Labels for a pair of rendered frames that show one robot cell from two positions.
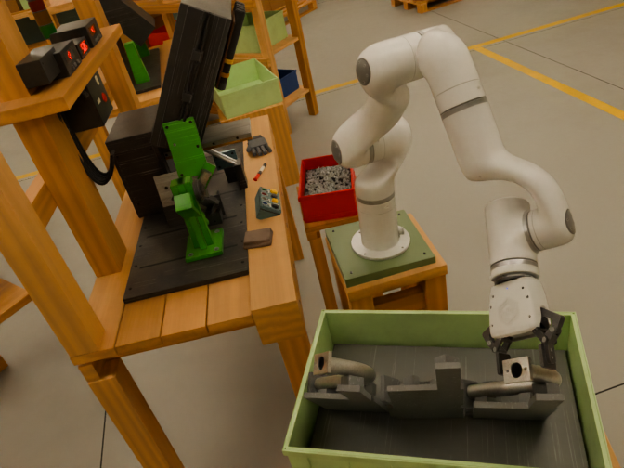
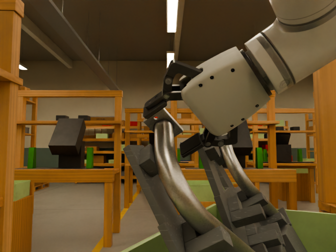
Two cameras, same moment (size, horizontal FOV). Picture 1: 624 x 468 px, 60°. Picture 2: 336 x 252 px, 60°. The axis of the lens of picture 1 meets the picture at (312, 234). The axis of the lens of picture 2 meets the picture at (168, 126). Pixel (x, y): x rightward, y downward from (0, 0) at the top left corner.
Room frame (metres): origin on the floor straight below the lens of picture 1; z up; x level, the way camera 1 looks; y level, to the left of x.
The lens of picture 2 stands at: (0.65, -0.75, 1.12)
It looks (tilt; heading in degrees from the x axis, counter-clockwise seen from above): 5 degrees up; 97
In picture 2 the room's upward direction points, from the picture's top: straight up
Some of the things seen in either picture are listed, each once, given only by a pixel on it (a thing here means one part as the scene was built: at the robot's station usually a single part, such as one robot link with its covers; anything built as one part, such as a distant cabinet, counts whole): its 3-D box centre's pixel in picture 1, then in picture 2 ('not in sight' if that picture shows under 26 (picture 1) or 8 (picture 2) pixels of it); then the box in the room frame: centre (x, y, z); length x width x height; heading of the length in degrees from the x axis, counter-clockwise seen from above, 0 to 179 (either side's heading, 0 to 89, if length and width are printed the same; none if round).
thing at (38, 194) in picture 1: (71, 149); not in sight; (1.96, 0.80, 1.23); 1.30 x 0.05 x 0.09; 179
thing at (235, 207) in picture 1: (195, 202); not in sight; (1.96, 0.43, 0.89); 1.10 x 0.42 x 0.02; 179
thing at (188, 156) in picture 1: (187, 145); not in sight; (1.89, 0.37, 1.17); 0.13 x 0.12 x 0.20; 179
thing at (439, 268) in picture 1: (382, 253); not in sight; (1.41, -0.21, 0.83); 0.32 x 0.32 x 0.04; 4
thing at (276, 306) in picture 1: (266, 200); not in sight; (1.96, 0.15, 0.82); 1.50 x 0.14 x 0.15; 179
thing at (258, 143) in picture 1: (256, 146); not in sight; (2.31, 0.15, 0.91); 0.20 x 0.11 x 0.03; 9
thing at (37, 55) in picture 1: (40, 67); not in sight; (1.67, 0.65, 1.59); 0.15 x 0.07 x 0.07; 179
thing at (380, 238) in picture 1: (378, 218); not in sight; (1.41, -0.21, 0.97); 0.19 x 0.19 x 0.18
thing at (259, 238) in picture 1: (257, 238); not in sight; (1.56, 0.18, 0.91); 0.10 x 0.08 x 0.03; 81
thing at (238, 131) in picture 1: (202, 139); not in sight; (2.04, 0.33, 1.11); 0.39 x 0.16 x 0.03; 89
